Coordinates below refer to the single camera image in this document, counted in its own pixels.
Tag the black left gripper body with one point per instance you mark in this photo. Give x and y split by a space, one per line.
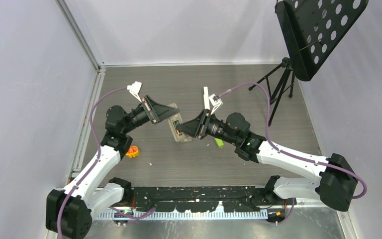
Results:
153 114

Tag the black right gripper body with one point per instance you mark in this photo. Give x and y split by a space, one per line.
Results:
203 132

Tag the slim white remote control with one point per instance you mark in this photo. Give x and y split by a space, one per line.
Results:
206 98

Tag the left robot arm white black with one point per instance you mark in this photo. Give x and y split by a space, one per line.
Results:
71 210

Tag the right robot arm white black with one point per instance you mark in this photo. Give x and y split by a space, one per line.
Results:
328 179

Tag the green rectangular block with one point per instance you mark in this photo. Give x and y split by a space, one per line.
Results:
219 143

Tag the orange yellow round toy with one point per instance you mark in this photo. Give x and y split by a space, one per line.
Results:
133 152

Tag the black tripod stand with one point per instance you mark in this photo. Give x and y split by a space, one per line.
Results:
286 82

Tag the black perforated music stand tray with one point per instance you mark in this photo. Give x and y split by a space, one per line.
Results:
313 28

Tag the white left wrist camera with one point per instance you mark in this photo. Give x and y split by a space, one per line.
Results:
134 90

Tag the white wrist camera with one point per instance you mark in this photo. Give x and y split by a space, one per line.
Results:
216 103
134 90

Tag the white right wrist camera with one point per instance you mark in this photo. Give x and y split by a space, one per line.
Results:
216 103

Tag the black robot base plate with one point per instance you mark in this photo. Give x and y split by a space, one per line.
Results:
199 199

